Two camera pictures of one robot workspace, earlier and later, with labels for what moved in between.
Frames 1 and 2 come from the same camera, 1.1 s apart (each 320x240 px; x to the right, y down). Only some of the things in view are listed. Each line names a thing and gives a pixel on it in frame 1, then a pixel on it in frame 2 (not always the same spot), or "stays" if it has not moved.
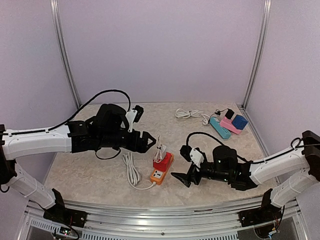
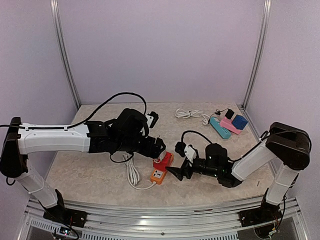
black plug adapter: (229, 113) stays
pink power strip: (226, 123) stays
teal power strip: (215, 123) stays
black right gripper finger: (184, 178) → (175, 171)
